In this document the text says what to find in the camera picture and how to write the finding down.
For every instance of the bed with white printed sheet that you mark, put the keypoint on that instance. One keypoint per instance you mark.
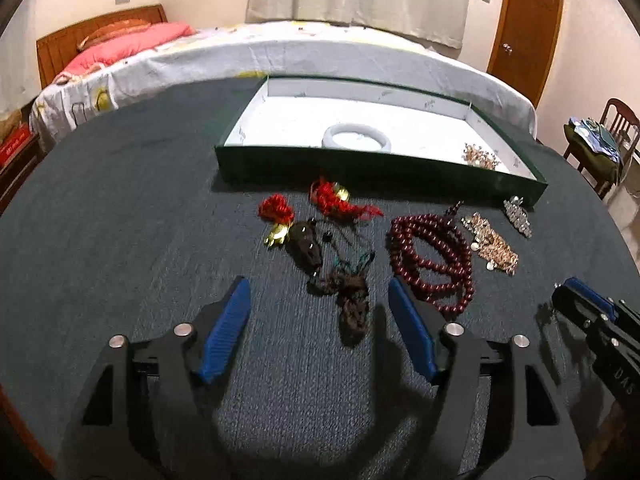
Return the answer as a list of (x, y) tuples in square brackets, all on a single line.
[(325, 55)]

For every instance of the pile of clothes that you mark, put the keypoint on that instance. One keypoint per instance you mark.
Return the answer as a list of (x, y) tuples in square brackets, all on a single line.
[(595, 145)]

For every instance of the red bead ornament with gold bell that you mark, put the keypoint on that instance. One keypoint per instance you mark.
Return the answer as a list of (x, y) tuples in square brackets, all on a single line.
[(274, 207), (330, 200)]

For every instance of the gold crystal jewelry piece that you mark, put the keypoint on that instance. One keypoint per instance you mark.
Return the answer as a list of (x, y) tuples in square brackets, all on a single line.
[(492, 245), (480, 156)]

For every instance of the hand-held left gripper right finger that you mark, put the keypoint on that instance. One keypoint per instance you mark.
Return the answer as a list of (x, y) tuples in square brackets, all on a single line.
[(410, 330)]

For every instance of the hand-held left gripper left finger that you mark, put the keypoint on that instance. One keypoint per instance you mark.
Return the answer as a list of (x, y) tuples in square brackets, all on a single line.
[(225, 330)]

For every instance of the wooden chair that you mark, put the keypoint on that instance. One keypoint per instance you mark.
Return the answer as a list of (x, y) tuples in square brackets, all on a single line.
[(617, 112)]

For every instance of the silver crystal brooch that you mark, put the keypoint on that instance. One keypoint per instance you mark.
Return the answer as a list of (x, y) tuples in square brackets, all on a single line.
[(517, 216)]

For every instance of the orange pillow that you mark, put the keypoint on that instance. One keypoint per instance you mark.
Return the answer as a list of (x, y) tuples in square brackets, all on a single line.
[(112, 31)]

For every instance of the white jade bangle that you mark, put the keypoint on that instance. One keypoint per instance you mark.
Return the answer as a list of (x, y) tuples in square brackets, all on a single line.
[(330, 135)]

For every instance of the brown wooden door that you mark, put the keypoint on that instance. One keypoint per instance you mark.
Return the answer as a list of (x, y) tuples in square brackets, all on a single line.
[(525, 25)]

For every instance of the wooden headboard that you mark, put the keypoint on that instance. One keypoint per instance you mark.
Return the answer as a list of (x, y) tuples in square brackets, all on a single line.
[(55, 50)]

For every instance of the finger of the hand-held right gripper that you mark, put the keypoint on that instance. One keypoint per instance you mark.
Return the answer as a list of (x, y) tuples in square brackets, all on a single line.
[(575, 296)]

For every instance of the pink pillow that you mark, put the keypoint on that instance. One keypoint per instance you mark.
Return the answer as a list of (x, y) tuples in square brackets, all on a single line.
[(130, 45)]

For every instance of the red box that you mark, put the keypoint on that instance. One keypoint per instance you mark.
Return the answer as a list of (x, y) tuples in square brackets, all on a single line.
[(12, 147)]

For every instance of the green box with white lining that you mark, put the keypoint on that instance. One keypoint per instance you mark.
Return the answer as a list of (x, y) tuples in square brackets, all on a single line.
[(280, 120)]

